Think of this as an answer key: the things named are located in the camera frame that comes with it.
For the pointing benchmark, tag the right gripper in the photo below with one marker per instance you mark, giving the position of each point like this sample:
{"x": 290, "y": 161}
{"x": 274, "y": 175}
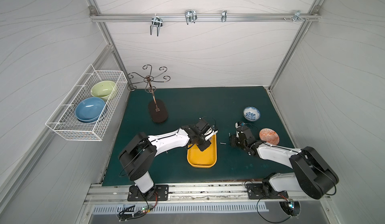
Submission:
{"x": 236, "y": 139}

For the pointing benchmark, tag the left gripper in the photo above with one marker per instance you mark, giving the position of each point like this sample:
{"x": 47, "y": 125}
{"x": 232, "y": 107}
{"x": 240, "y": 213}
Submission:
{"x": 205, "y": 139}

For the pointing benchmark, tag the yellow plastic storage box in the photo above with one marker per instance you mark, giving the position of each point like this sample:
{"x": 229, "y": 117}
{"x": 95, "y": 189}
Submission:
{"x": 203, "y": 159}

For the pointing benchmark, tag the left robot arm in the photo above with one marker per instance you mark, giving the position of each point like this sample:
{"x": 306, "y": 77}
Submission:
{"x": 137, "y": 157}

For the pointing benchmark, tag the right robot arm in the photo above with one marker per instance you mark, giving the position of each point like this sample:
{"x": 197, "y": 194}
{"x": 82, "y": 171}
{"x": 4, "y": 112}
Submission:
{"x": 311, "y": 174}

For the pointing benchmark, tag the red patterned bowl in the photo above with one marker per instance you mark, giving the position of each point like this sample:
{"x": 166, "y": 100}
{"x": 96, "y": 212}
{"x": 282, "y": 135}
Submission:
{"x": 269, "y": 136}

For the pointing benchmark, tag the blue white patterned bowl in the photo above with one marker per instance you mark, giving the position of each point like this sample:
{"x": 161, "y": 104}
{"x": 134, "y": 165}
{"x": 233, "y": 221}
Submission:
{"x": 251, "y": 114}

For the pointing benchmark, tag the green mat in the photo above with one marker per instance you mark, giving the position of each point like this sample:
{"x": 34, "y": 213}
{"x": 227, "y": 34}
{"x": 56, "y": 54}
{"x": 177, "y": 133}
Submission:
{"x": 223, "y": 106}

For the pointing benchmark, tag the bronze hook stand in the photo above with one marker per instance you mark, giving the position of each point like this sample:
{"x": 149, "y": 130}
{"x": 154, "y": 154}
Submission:
{"x": 156, "y": 107}

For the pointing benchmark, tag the green bowl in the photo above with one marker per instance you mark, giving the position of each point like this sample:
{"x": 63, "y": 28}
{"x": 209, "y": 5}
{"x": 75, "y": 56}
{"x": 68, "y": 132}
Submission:
{"x": 106, "y": 90}

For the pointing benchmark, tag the looped metal hook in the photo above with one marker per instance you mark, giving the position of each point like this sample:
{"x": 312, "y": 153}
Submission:
{"x": 190, "y": 16}

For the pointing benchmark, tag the double metal hook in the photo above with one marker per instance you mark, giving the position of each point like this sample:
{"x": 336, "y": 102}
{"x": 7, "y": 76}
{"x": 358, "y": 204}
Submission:
{"x": 156, "y": 23}

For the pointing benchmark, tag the small metal hook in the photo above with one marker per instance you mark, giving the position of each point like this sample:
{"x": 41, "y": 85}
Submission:
{"x": 224, "y": 16}

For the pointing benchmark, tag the white vent strip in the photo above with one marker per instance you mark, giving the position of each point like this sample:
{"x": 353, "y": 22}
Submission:
{"x": 184, "y": 208}

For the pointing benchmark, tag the right metal hook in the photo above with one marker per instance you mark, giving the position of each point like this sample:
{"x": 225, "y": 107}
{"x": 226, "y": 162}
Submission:
{"x": 296, "y": 18}

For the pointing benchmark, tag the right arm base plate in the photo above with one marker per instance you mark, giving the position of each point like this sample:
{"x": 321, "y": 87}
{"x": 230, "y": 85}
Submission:
{"x": 256, "y": 191}

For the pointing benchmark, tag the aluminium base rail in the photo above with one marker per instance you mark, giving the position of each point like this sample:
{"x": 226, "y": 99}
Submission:
{"x": 189, "y": 192}

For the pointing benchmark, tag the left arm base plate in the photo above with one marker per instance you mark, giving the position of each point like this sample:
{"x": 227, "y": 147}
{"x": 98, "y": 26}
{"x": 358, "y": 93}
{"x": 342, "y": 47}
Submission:
{"x": 156, "y": 193}

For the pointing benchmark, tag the white wire basket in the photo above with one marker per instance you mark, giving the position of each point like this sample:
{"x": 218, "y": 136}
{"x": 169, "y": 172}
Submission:
{"x": 63, "y": 121}

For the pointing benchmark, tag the aluminium cross rail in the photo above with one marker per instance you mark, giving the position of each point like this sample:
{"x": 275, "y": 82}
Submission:
{"x": 172, "y": 18}

